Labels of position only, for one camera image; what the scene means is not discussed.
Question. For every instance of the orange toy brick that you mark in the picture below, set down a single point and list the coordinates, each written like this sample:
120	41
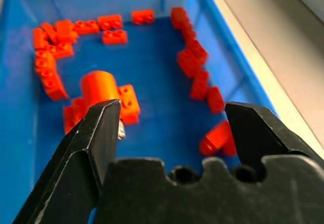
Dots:
110	22
187	63
115	37
189	32
86	27
200	84
65	30
63	50
49	32
44	59
217	139
47	73
129	105
215	99
178	17
69	120
79	107
54	88
38	39
200	49
143	16

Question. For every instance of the blue plastic bin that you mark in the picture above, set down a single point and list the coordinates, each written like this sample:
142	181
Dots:
157	82

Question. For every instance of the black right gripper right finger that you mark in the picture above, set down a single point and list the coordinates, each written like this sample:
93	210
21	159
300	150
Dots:
255	132

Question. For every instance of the orange cylindrical battery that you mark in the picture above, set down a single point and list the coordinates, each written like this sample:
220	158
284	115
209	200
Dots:
98	88

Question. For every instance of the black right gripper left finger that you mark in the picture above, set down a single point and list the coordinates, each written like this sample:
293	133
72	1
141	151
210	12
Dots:
76	163

